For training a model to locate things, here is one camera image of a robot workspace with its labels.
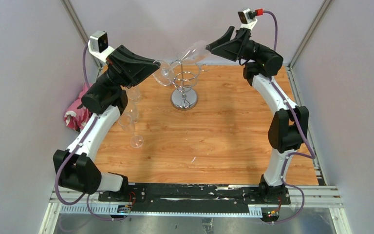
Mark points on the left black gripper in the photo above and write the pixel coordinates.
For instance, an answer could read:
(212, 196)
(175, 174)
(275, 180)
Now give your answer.
(130, 69)

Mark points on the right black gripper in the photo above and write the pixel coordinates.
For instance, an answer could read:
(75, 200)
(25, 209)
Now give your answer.
(232, 49)

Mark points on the clear wine glass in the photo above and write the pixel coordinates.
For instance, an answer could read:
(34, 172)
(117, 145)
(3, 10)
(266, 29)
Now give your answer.
(134, 94)
(194, 54)
(132, 110)
(165, 74)

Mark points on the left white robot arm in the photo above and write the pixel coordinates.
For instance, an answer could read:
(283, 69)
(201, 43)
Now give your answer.
(106, 99)

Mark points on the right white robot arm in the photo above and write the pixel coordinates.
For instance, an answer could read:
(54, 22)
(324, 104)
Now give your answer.
(288, 129)

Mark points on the chrome wine glass rack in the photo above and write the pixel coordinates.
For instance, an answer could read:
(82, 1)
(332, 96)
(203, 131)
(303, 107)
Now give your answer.
(184, 97)

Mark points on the pink camouflage cloth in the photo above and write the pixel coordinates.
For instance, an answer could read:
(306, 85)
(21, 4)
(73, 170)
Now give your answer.
(77, 117)

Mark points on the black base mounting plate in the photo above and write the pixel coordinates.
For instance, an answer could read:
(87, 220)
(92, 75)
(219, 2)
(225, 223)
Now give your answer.
(195, 198)

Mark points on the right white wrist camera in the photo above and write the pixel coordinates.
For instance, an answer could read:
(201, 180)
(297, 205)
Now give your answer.
(247, 18)

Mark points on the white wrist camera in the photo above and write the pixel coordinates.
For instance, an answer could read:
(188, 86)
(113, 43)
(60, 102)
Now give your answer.
(247, 18)
(98, 46)

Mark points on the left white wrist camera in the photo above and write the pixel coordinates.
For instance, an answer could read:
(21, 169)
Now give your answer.
(98, 46)

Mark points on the aluminium frame rail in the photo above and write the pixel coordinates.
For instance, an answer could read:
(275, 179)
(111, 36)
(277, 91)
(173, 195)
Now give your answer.
(301, 197)

